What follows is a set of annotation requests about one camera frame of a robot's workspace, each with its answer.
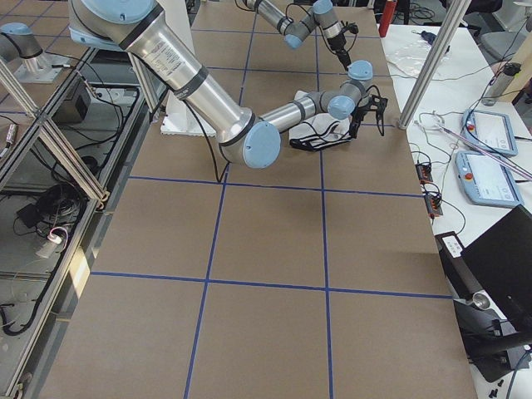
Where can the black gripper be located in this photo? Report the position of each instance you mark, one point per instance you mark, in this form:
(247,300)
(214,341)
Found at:
(337,42)
(357,118)

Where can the grey cartoon print t-shirt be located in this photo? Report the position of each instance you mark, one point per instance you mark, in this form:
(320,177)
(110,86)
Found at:
(324,130)

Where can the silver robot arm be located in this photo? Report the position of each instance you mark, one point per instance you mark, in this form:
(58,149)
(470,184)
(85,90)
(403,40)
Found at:
(140,28)
(320,16)

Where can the clear plastic sheet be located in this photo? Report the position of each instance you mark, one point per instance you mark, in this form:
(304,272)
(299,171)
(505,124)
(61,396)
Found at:
(410,58)

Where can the red cylinder bottle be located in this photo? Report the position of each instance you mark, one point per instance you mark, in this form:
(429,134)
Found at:
(387,16)

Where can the far blue teach pendant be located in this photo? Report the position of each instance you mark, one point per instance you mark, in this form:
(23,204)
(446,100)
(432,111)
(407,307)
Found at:
(491,131)

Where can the blue teach pendant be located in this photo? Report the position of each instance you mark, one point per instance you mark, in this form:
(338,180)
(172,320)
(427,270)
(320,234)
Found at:
(486,181)
(491,131)

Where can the near blue teach pendant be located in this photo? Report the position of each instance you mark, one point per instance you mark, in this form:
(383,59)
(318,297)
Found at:
(486,181)

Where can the grey water bottle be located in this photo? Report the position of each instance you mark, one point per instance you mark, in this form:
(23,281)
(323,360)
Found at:
(503,79)

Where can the aluminium frame post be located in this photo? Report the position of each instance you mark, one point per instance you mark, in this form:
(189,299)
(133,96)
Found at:
(456,10)

